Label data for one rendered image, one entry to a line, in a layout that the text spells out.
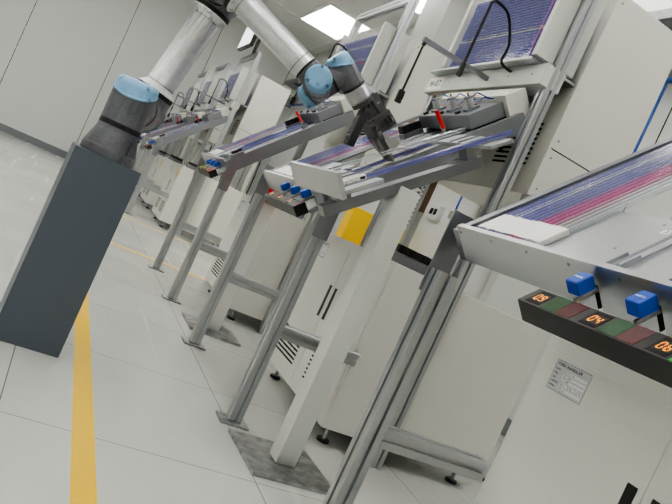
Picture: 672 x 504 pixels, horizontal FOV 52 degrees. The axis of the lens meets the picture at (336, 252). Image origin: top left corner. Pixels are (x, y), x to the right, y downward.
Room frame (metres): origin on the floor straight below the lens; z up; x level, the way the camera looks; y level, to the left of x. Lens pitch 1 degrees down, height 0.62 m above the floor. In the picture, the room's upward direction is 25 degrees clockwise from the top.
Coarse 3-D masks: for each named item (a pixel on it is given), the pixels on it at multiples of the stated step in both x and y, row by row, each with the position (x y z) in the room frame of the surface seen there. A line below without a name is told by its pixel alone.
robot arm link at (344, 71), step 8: (336, 56) 2.00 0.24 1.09; (344, 56) 2.00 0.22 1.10; (328, 64) 2.01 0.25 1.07; (336, 64) 2.00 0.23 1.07; (344, 64) 2.00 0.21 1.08; (352, 64) 2.02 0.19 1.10; (336, 72) 2.01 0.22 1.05; (344, 72) 2.01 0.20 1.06; (352, 72) 2.01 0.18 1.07; (336, 80) 2.01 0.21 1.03; (344, 80) 2.02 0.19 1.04; (352, 80) 2.02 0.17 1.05; (360, 80) 2.03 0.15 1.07; (344, 88) 2.03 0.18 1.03; (352, 88) 2.03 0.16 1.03
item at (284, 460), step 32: (384, 224) 1.78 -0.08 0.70; (384, 256) 1.79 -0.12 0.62; (352, 288) 1.79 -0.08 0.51; (352, 320) 1.79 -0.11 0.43; (320, 352) 1.80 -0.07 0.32; (320, 384) 1.79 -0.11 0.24; (288, 416) 1.81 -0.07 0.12; (256, 448) 1.82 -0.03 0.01; (288, 448) 1.78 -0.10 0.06; (288, 480) 1.70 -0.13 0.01; (320, 480) 1.80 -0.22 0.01
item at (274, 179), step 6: (264, 174) 2.60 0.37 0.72; (270, 174) 2.51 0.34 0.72; (276, 174) 2.42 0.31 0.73; (282, 174) 2.38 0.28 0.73; (270, 180) 2.54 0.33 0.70; (276, 180) 2.45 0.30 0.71; (282, 180) 2.37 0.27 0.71; (288, 180) 2.29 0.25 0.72; (270, 186) 2.58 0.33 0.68; (276, 186) 2.49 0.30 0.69; (300, 186) 2.18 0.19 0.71; (282, 192) 2.44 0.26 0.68; (288, 192) 2.36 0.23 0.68; (312, 192) 2.08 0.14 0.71; (318, 192) 2.02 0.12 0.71; (300, 198) 2.24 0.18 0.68; (312, 198) 2.10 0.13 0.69; (318, 198) 2.04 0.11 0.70
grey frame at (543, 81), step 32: (576, 32) 2.14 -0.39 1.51; (544, 64) 2.14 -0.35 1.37; (544, 96) 2.14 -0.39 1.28; (512, 160) 2.14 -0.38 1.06; (224, 288) 2.64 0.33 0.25; (288, 288) 1.94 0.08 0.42; (448, 320) 2.15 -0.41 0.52; (256, 352) 1.97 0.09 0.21; (256, 384) 1.96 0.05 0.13; (416, 384) 2.15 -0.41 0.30
